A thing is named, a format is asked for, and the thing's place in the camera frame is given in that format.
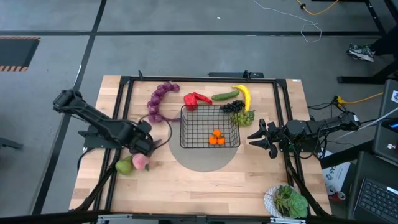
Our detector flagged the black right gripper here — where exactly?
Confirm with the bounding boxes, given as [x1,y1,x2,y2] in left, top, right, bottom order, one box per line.
[246,118,289,160]

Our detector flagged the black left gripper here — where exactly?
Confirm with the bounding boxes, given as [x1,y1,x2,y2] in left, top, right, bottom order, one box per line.
[127,119,156,157]

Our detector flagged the pink peach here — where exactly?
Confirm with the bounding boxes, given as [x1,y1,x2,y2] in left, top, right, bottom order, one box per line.
[131,152,150,172]

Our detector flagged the green grape bunch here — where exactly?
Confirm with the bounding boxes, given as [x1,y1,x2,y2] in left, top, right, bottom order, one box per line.
[231,110,256,128]

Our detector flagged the green pear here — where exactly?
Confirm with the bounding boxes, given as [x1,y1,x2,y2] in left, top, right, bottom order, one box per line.
[114,155,134,176]

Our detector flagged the black grape bunch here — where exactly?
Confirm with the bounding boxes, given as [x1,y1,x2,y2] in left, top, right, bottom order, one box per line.
[220,99,246,114]

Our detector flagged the orange tangerine cluster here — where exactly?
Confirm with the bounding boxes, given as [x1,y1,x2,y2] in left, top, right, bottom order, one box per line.
[208,129,226,146]

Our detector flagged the yellow banana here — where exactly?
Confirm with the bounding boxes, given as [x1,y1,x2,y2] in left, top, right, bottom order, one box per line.
[232,84,252,113]

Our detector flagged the green cucumber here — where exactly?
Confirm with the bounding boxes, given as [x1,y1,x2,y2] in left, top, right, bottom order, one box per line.
[211,90,241,101]

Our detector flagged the red bell pepper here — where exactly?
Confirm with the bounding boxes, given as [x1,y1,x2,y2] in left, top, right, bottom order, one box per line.
[183,92,199,112]

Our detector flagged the red chili pepper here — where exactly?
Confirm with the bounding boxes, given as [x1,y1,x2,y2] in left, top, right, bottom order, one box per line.
[192,91,213,105]

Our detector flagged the round grey mat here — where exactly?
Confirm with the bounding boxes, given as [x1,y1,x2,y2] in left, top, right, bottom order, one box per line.
[167,111,239,173]

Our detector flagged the potted green succulent plant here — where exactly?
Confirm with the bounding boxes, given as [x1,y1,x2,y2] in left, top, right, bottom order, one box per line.
[263,184,310,219]

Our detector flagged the silver aluminium bar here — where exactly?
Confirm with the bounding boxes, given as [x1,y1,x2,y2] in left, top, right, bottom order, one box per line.
[96,213,307,224]

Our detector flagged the white printed box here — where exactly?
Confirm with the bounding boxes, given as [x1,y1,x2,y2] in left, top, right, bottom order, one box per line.
[322,151,351,194]

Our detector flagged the red drink can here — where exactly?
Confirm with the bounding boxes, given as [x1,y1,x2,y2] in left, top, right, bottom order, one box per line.
[328,187,346,202]

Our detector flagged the thin white rod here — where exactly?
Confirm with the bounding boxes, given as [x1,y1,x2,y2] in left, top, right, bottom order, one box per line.
[338,107,398,138]

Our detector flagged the black equipment case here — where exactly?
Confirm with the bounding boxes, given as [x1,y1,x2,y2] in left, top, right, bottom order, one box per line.
[372,79,398,164]

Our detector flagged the black laptop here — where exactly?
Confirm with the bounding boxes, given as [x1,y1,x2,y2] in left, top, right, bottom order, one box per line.
[348,151,398,224]

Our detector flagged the person's shoe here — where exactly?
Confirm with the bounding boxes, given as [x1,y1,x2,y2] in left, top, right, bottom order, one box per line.
[345,43,376,63]

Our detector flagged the grey chair leg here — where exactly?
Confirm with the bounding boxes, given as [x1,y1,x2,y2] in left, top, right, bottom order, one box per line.
[0,136,24,151]

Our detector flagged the person's leg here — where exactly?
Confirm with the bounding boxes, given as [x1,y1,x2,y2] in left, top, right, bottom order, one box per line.
[369,28,398,57]

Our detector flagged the black hazard-striped floor hatch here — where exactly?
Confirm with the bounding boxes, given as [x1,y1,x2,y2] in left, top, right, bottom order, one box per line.
[0,36,41,72]

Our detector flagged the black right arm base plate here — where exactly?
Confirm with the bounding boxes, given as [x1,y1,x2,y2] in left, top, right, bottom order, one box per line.
[278,136,321,154]

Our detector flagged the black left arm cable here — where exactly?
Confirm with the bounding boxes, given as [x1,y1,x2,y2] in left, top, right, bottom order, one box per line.
[136,114,174,151]

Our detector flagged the black wire basket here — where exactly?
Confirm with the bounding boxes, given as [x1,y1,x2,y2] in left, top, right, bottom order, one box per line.
[179,104,241,149]

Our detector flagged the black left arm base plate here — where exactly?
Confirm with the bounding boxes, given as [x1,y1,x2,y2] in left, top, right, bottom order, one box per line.
[77,124,126,149]

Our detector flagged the black table frame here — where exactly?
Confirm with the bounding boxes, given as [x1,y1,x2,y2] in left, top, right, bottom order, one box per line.
[70,70,332,218]

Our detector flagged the yellow extension cable with plug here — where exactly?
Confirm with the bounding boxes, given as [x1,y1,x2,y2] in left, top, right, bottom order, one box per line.
[335,92,384,106]

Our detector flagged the white floor cable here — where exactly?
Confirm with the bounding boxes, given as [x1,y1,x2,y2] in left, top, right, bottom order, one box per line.
[253,0,323,44]

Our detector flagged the yellow floor cable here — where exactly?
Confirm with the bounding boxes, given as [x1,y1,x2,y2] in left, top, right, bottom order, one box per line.
[295,0,340,16]

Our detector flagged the black desk frame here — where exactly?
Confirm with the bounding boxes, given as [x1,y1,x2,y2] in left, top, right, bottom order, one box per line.
[337,0,398,85]

